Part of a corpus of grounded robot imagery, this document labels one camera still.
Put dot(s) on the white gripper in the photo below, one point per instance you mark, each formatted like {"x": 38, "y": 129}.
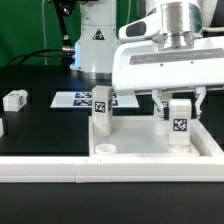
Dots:
{"x": 154, "y": 59}

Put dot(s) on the white square tabletop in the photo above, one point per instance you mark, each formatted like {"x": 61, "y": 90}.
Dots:
{"x": 134, "y": 136}

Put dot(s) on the white L-shaped obstacle fence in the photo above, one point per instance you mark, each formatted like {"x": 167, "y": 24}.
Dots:
{"x": 111, "y": 169}

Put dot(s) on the white sheet with AprilTags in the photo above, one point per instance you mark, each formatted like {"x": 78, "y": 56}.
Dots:
{"x": 66, "y": 99}

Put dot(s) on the white part at left edge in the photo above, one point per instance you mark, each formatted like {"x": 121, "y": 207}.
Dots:
{"x": 1, "y": 128}

